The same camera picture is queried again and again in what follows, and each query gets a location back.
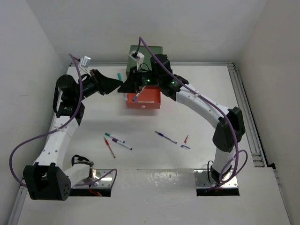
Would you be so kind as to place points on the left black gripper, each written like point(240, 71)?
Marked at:
point(103, 85)

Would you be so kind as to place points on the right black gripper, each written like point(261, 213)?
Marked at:
point(132, 84)

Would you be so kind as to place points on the light blue capped pen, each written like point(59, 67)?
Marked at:
point(138, 94)

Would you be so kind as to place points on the teal capped white pen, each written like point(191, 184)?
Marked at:
point(119, 76)

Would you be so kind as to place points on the orange drawer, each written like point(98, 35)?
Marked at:
point(150, 98)

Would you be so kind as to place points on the teal capped marker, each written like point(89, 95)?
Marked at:
point(113, 137)

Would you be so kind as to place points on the purple capped marker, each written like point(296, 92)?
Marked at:
point(121, 144)

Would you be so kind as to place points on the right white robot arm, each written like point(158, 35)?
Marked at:
point(228, 123)

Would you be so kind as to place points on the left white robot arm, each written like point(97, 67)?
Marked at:
point(45, 179)

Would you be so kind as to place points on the green top drawer unit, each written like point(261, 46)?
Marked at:
point(147, 56)

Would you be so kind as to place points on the red gel pen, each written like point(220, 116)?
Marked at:
point(109, 147)

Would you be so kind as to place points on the dark blue pen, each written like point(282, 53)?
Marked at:
point(162, 135)

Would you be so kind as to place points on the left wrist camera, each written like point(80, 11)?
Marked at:
point(84, 64)

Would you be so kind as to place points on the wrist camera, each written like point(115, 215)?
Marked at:
point(138, 57)
point(84, 64)

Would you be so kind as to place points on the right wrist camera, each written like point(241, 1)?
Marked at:
point(138, 57)

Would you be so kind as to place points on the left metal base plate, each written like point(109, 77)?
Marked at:
point(99, 177)

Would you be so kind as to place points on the metal base plate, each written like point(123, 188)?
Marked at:
point(205, 181)
point(99, 177)

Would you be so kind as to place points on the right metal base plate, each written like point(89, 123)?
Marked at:
point(205, 181)

